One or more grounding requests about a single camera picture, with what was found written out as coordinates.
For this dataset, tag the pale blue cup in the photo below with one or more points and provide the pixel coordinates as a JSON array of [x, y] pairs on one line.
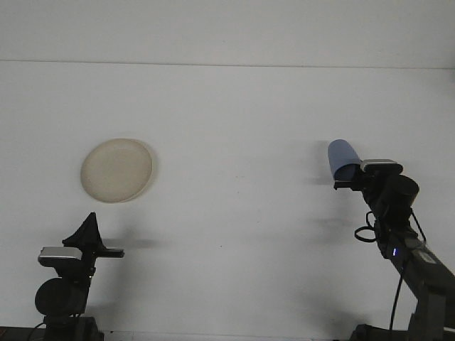
[[341, 152]]

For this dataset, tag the pale round plate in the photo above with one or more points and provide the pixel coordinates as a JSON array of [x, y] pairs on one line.
[[117, 170]]

